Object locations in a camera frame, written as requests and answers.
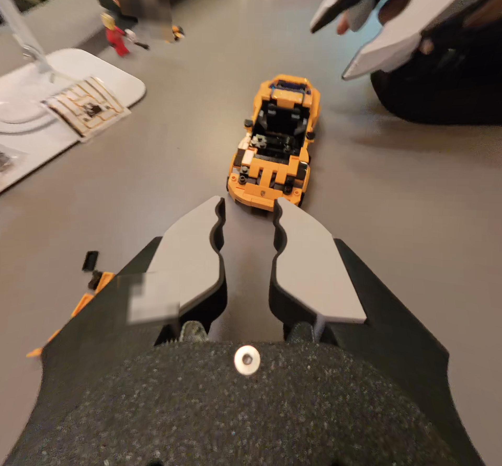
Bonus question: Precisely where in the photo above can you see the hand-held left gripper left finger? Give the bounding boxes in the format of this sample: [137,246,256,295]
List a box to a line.
[146,195,229,341]

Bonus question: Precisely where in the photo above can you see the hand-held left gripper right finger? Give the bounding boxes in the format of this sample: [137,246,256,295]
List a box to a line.
[269,198,368,342]

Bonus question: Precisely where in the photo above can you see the orange lego car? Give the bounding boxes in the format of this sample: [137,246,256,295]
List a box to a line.
[226,74,322,212]

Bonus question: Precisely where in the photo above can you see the white wooden book stand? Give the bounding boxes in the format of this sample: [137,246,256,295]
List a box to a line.
[0,0,146,193]

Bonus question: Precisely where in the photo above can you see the person's right forearm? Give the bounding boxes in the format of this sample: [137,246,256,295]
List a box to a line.
[424,0,502,76]

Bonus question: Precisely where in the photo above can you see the pile of orange black lego pieces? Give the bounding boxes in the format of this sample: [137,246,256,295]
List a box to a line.
[25,270,117,359]

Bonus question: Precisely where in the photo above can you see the lego sticker sheet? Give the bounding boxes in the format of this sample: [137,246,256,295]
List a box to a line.
[39,76,132,139]

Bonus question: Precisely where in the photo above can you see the red lego minifigure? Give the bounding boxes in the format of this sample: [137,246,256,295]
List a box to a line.
[100,12,131,58]

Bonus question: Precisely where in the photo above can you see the black quilted cushion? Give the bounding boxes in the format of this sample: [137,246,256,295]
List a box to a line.
[370,69,502,125]

